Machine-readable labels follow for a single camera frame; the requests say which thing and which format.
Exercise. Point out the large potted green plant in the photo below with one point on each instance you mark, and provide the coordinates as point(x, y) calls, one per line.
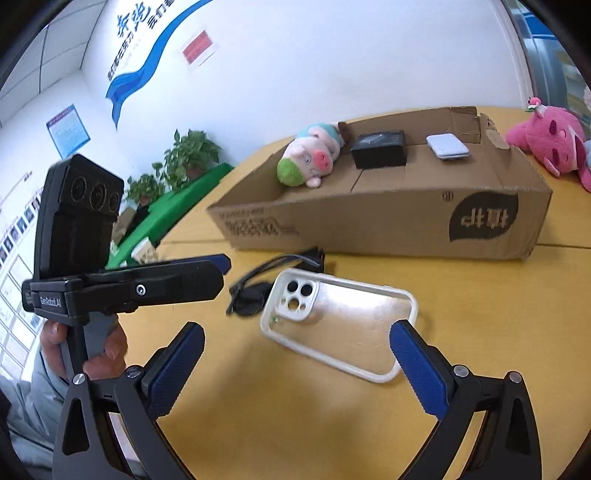
point(191, 154)

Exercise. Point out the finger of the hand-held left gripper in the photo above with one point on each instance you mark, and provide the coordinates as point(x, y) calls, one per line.
point(223, 263)
point(184, 281)

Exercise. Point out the clear white phone case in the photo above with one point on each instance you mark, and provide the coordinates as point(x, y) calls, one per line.
point(295, 295)

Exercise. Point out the green cloth covered table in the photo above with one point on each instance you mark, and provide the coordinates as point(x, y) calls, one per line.
point(184, 198)

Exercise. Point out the row of wall photos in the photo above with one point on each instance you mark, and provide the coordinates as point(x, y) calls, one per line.
point(16, 277)

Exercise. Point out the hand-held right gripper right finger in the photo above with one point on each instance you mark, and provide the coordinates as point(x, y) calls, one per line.
point(422, 369)

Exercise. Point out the white power bank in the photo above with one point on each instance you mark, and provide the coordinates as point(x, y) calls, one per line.
point(447, 146)

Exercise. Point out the person's left forearm grey sleeve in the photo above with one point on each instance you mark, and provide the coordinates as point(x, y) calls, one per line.
point(37, 406)

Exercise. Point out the black rectangular box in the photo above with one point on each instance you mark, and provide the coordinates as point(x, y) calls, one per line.
point(378, 150)

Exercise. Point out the pink plush toy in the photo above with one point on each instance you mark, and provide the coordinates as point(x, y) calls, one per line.
point(549, 138)

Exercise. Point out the black sunglasses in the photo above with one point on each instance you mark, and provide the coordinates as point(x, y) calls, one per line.
point(249, 300)

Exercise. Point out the large brown cardboard box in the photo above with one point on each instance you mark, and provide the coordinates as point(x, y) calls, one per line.
point(369, 221)

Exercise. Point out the small cardboard box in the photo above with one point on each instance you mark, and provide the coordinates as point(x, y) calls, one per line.
point(123, 226)

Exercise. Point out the red wall sign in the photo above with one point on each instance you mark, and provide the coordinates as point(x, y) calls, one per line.
point(199, 48)

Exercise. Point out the person's left hand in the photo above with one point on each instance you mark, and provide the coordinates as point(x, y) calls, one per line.
point(115, 356)

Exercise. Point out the small potted green plant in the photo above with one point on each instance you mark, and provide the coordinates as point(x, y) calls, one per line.
point(143, 189)

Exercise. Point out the blue wall poster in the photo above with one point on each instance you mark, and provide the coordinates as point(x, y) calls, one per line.
point(68, 131)

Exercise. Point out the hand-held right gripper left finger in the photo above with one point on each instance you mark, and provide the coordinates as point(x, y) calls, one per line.
point(173, 369)

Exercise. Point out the wooden desktop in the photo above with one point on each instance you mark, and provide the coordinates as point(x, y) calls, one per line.
point(300, 415)

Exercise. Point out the grey window frame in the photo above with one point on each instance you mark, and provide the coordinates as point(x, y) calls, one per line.
point(549, 50)

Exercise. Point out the blue wave wall decal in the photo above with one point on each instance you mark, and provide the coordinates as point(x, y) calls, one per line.
point(138, 78)

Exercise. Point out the leaf print paper cup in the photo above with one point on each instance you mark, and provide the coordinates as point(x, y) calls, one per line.
point(147, 253)

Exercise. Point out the pig plush toy teal outfit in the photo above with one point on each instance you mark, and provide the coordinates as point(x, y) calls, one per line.
point(309, 157)

